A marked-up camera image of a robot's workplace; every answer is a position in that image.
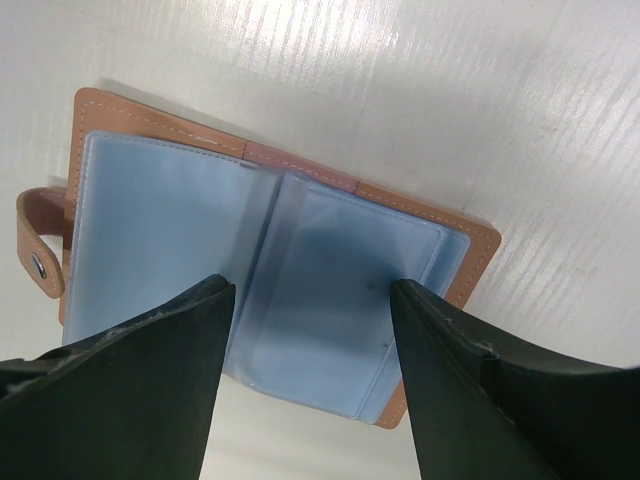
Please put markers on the tan leather card holder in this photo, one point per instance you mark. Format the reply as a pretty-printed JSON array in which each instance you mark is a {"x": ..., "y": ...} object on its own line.
[{"x": 154, "y": 203}]

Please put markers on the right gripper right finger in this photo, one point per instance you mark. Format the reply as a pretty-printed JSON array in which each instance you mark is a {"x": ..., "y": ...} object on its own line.
[{"x": 486, "y": 404}]

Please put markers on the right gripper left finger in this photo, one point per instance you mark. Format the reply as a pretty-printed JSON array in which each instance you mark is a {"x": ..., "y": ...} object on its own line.
[{"x": 132, "y": 402}]

